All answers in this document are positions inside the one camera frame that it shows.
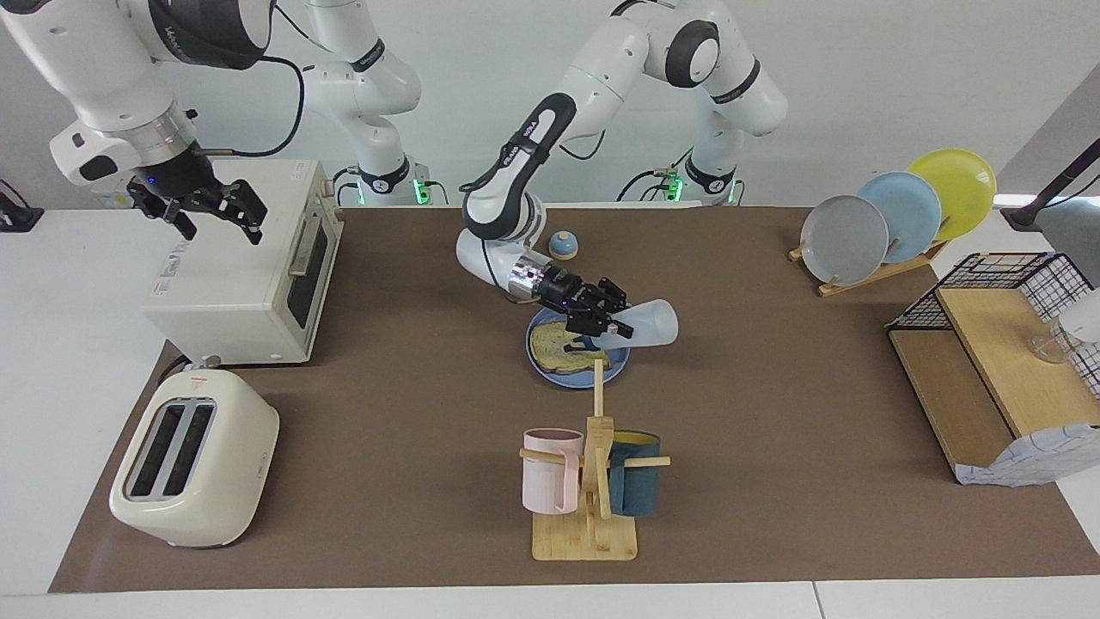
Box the translucent seasoning bottle blue cap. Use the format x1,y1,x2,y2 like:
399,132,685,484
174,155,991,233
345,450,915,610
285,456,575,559
567,298,679,355

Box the toasted bread slice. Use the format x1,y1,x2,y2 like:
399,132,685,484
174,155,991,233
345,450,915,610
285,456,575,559
530,322,613,373

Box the blue round plate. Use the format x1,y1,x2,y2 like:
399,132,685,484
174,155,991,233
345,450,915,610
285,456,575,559
526,305,632,389

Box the grey plate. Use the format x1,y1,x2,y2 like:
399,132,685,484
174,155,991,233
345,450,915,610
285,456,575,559
800,196,889,286

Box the wooden plate rack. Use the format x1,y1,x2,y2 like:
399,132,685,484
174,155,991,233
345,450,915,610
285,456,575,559
789,236,950,298

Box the light blue plate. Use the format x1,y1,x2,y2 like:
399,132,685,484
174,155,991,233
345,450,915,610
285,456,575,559
858,172,943,265

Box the yellow plate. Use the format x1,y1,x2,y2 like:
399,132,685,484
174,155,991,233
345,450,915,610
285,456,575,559
908,149,998,243

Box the white toaster oven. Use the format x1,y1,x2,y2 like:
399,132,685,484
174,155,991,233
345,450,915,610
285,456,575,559
142,159,345,366

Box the teal mug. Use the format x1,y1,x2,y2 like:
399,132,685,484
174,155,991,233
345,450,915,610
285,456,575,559
608,431,662,518

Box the pink mug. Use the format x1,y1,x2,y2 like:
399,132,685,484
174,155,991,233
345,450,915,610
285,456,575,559
522,428,584,515

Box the wooden mug tree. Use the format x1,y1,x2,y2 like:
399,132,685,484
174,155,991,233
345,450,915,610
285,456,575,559
519,359,671,561

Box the brown table mat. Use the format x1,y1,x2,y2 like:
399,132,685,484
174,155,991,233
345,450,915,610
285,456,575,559
49,206,1100,594

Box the cream two-slot toaster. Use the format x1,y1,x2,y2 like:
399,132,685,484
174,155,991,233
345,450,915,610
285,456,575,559
109,368,280,549

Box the clear glass cup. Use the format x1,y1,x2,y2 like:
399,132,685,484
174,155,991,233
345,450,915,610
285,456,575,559
1027,322,1085,365

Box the white grid-patterned cloth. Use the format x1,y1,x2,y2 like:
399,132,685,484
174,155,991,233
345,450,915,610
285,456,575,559
954,423,1100,488

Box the white rounded object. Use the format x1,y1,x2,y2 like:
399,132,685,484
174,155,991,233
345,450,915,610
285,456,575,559
1059,288,1100,345

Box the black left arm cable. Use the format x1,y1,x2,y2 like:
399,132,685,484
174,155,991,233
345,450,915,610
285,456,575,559
460,129,607,302

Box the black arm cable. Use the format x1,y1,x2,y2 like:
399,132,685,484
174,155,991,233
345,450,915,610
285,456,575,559
193,56,306,160
460,129,607,302

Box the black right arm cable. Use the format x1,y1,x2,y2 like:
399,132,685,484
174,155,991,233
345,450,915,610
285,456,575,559
193,56,306,160

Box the toaster power cord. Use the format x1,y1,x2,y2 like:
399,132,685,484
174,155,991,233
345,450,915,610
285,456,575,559
157,352,226,388

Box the black clamp mount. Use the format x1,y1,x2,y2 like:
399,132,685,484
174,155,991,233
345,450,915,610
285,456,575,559
0,178,44,233

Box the wooden shelf with wire basket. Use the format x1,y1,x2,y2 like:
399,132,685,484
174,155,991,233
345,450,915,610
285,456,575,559
886,252,1100,487

